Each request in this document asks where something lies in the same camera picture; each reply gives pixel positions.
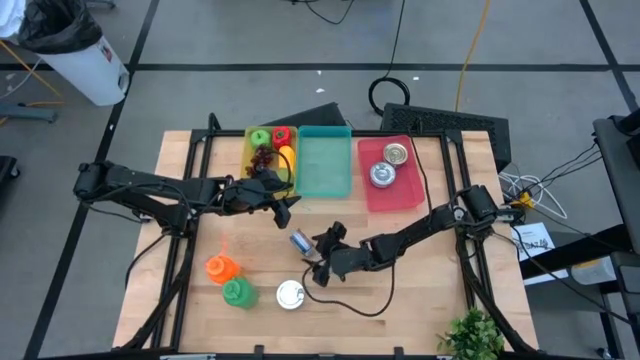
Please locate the black flat panel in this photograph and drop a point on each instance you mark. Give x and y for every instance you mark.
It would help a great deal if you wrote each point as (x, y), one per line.
(310, 116)

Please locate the green toy apple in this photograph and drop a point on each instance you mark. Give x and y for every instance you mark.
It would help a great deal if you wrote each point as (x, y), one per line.
(260, 138)

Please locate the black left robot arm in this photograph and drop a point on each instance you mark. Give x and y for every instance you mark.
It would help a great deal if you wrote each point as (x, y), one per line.
(140, 180)

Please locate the black metal rig frame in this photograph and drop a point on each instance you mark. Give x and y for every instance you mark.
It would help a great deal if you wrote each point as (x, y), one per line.
(225, 134)

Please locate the teal plastic tray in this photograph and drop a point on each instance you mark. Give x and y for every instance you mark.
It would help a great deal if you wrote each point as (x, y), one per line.
(323, 162)

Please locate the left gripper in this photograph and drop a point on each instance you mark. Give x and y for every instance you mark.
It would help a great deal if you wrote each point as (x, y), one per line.
(245, 195)

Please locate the red plastic tray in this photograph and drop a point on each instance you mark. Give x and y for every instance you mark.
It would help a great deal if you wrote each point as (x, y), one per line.
(400, 195)

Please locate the white printed paper sheet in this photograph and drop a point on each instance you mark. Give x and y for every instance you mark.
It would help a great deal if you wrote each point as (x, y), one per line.
(542, 232)

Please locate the white trash bin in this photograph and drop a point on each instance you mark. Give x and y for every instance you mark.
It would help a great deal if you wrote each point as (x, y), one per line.
(85, 75)

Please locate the blue pink label tin can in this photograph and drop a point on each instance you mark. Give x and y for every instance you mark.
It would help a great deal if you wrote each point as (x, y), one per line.
(301, 243)

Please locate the dark red toy grapes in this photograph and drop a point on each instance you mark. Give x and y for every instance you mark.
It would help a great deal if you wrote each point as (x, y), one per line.
(261, 159)

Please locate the small green potted plant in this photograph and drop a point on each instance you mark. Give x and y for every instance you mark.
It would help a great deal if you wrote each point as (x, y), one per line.
(472, 335)

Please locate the white cloth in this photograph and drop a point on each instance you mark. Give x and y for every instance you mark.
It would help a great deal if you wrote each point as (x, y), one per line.
(10, 15)

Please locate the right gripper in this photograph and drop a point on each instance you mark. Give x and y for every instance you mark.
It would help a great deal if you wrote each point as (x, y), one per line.
(350, 259)

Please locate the black equipment cart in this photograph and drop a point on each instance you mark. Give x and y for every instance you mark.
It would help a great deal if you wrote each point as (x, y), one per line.
(620, 165)

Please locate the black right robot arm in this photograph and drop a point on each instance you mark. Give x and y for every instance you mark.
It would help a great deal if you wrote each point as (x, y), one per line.
(425, 227)

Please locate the olive label tin can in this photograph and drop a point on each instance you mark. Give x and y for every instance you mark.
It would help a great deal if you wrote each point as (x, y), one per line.
(395, 154)
(290, 294)
(382, 175)

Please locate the green plastic bottle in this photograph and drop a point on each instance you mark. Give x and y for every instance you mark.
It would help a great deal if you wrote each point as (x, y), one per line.
(240, 294)

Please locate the black bin liner bag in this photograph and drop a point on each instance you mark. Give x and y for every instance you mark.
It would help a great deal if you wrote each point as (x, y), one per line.
(57, 25)

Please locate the yellow toy fruit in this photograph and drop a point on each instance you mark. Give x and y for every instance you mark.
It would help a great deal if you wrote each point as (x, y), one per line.
(287, 156)

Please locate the yellow plastic tray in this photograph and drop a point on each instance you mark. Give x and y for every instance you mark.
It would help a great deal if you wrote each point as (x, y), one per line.
(246, 150)

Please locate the light grey device box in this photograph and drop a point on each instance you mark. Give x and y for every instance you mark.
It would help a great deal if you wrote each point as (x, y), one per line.
(592, 270)

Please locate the grey stand foot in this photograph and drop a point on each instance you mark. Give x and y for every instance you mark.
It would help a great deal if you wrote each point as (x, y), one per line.
(30, 112)

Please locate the red toy bell pepper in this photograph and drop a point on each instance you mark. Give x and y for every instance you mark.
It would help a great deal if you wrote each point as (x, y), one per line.
(282, 136)

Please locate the black floor object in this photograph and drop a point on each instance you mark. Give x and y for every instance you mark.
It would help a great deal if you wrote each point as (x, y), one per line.
(6, 172)

